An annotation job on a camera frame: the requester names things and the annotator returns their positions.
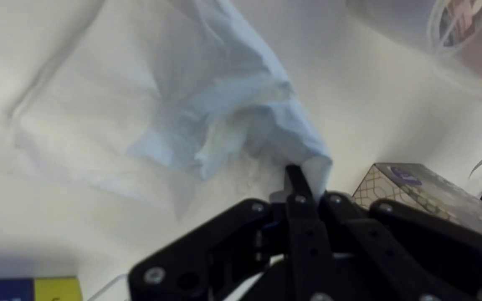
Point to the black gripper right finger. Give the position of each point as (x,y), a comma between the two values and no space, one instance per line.
(397,251)

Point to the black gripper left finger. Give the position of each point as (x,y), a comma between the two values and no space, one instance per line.
(302,244)

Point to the grey tissue box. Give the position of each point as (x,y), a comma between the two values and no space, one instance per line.
(419,189)

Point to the clear plastic container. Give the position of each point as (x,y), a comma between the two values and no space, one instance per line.
(459,33)

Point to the blue book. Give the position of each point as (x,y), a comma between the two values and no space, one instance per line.
(17,289)

